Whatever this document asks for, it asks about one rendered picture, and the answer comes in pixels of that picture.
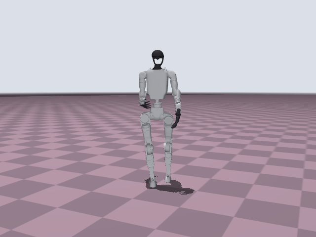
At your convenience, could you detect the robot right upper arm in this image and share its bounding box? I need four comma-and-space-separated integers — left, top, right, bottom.
167, 70, 178, 97

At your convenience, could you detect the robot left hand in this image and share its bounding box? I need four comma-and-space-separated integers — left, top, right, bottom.
141, 99, 151, 109

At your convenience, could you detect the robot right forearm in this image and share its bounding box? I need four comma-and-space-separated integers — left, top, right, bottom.
173, 89, 182, 113

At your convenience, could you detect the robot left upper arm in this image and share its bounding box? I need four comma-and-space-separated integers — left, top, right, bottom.
139, 71, 147, 98

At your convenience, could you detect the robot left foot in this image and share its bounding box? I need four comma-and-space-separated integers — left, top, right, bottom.
149, 178, 157, 188

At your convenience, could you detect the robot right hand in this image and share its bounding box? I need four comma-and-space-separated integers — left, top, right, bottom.
171, 108, 181, 128

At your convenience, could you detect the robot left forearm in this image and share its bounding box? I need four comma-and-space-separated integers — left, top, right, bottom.
138, 92, 145, 106

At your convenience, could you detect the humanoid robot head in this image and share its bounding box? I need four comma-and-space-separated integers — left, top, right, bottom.
152, 50, 164, 70

